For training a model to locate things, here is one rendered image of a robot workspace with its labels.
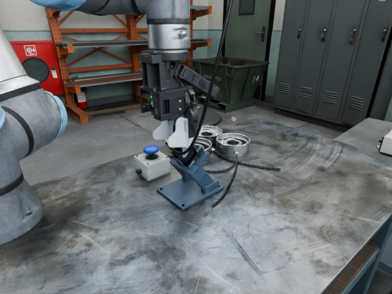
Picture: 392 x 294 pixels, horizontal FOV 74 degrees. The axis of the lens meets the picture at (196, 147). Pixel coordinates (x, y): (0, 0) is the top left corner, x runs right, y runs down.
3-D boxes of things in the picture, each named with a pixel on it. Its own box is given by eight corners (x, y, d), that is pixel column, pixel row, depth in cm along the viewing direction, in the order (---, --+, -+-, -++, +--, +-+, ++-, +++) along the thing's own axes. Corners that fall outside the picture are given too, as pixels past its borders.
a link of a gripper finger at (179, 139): (165, 163, 53) (159, 119, 50) (187, 155, 57) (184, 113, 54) (174, 167, 51) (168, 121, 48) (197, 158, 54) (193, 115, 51)
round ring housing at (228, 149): (213, 144, 88) (213, 133, 86) (244, 143, 88) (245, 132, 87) (218, 158, 78) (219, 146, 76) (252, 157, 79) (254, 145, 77)
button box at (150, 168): (157, 163, 76) (156, 147, 74) (170, 172, 71) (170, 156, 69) (131, 171, 71) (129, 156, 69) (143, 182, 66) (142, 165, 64)
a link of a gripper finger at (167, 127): (149, 153, 57) (149, 113, 52) (171, 145, 61) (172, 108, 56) (157, 159, 55) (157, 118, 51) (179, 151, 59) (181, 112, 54)
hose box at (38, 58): (24, 122, 352) (1, 42, 310) (21, 117, 369) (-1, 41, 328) (92, 109, 403) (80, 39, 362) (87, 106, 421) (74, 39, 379)
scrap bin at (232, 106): (188, 101, 447) (188, 59, 418) (220, 95, 489) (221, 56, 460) (233, 116, 373) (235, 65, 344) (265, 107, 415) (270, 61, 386)
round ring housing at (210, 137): (189, 136, 94) (189, 126, 92) (217, 135, 95) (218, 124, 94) (193, 149, 84) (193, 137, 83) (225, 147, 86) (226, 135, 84)
